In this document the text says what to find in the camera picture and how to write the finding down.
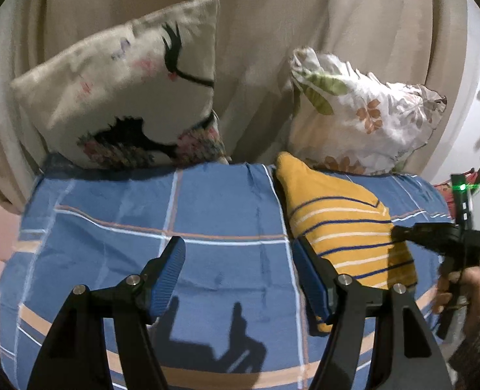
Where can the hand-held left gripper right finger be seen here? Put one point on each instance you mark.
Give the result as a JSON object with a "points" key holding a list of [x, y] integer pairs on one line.
{"points": [[311, 277]]}

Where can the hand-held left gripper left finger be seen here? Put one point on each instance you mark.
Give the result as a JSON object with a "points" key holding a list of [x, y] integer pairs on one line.
{"points": [[167, 280]]}

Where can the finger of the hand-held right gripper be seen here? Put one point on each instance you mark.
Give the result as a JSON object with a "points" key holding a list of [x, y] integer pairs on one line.
{"points": [[402, 234]]}

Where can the yellow striped pillow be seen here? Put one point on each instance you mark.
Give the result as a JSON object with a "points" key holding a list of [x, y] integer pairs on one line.
{"points": [[345, 219]]}

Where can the person's right hand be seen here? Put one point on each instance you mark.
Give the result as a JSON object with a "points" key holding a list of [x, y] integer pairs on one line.
{"points": [[478, 292]]}

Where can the red cloth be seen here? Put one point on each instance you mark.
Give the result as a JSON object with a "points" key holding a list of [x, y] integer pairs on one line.
{"points": [[443, 191]]}

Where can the blue plaid bed sheet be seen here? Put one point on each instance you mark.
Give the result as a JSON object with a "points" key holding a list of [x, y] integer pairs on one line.
{"points": [[223, 211]]}

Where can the white floral pillow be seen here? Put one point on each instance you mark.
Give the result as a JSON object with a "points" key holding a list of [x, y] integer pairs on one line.
{"points": [[366, 122]]}

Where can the cream eyelash print cushion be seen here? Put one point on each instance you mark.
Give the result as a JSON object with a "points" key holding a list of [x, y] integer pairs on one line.
{"points": [[122, 81]]}

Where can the beige curtain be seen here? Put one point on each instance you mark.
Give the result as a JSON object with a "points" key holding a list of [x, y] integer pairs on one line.
{"points": [[256, 28]]}

